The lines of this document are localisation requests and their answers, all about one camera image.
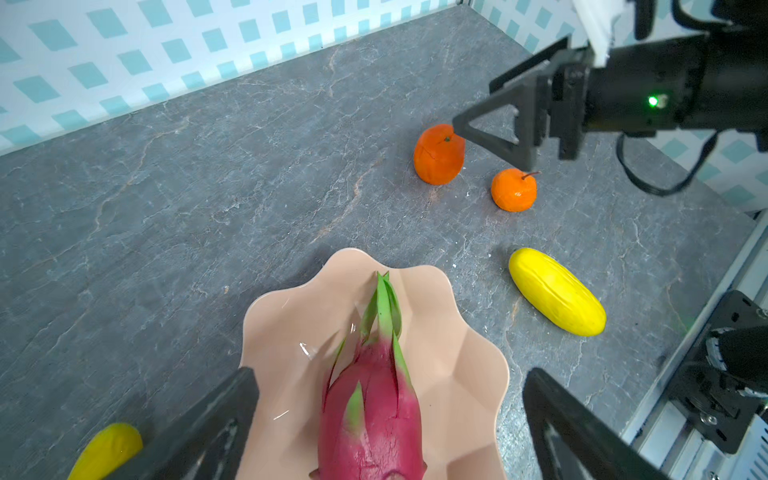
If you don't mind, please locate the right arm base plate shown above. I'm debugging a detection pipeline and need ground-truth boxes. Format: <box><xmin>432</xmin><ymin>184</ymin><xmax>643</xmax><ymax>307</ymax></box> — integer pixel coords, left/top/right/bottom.
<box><xmin>668</xmin><ymin>290</ymin><xmax>767</xmax><ymax>454</ymax></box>

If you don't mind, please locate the aluminium front rail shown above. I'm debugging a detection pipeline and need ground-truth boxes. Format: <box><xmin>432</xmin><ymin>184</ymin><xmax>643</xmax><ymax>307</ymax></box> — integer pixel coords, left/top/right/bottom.
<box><xmin>621</xmin><ymin>212</ymin><xmax>767</xmax><ymax>479</ymax></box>

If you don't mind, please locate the large orange tangerine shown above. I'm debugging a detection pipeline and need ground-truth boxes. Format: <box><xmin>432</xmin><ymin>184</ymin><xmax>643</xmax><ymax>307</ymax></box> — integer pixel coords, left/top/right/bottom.
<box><xmin>413</xmin><ymin>124</ymin><xmax>466</xmax><ymax>185</ymax></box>

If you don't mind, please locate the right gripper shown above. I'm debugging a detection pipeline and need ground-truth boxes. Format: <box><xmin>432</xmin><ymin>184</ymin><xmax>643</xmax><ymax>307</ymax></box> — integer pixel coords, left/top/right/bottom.
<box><xmin>452</xmin><ymin>36</ymin><xmax>594</xmax><ymax>172</ymax></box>

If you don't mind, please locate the pink dragon fruit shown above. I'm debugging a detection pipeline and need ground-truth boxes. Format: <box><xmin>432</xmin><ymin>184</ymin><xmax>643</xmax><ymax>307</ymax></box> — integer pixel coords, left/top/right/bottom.
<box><xmin>309</xmin><ymin>273</ymin><xmax>427</xmax><ymax>479</ymax></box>

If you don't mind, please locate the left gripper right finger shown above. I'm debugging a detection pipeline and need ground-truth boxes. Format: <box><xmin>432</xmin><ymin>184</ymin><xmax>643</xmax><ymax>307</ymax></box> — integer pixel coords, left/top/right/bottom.
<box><xmin>522</xmin><ymin>368</ymin><xmax>666</xmax><ymax>479</ymax></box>

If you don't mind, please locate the long yellow fruit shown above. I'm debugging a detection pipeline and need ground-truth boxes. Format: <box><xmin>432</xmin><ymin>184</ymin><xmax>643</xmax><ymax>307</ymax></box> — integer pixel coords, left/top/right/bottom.
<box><xmin>508</xmin><ymin>248</ymin><xmax>607</xmax><ymax>337</ymax></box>

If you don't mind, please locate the pink scalloped fruit bowl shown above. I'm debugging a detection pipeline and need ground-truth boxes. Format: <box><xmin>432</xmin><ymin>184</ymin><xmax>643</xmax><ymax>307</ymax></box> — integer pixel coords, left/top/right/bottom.
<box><xmin>237</xmin><ymin>248</ymin><xmax>509</xmax><ymax>479</ymax></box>

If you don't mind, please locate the small orange with stem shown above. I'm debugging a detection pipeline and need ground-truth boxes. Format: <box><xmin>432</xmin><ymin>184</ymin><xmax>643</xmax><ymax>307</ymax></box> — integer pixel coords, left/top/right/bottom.
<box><xmin>490</xmin><ymin>168</ymin><xmax>539</xmax><ymax>212</ymax></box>

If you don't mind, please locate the small yellow fruit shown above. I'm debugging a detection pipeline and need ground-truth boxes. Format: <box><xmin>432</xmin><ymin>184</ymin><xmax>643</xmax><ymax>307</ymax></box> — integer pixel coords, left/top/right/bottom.
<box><xmin>68</xmin><ymin>423</ymin><xmax>143</xmax><ymax>480</ymax></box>

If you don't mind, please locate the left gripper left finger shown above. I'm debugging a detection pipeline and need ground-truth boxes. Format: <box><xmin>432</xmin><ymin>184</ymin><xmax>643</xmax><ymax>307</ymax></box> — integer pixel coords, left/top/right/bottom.
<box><xmin>108</xmin><ymin>367</ymin><xmax>259</xmax><ymax>479</ymax></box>

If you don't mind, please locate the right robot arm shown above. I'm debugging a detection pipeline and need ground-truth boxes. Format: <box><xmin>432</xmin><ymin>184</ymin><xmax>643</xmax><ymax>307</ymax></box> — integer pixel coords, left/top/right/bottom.
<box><xmin>452</xmin><ymin>1</ymin><xmax>767</xmax><ymax>172</ymax></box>

